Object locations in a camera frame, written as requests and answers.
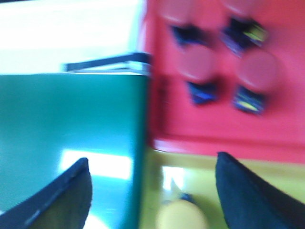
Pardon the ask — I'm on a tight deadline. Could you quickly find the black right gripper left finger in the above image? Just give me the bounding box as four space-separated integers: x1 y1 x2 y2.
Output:
0 158 92 229

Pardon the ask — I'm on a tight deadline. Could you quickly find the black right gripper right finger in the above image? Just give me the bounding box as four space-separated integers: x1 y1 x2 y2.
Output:
215 152 305 229

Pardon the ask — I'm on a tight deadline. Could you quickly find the red mushroom push button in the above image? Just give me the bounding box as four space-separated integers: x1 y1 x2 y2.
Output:
158 0 208 47

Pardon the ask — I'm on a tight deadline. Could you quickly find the green conveyor belt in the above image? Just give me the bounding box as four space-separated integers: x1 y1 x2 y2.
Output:
0 73 149 229

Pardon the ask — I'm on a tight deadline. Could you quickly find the yellow plastic tray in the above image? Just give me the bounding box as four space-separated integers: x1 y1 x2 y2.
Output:
139 148 305 229

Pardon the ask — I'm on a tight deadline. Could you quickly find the red plastic tray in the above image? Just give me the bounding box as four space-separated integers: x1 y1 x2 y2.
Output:
144 0 305 164

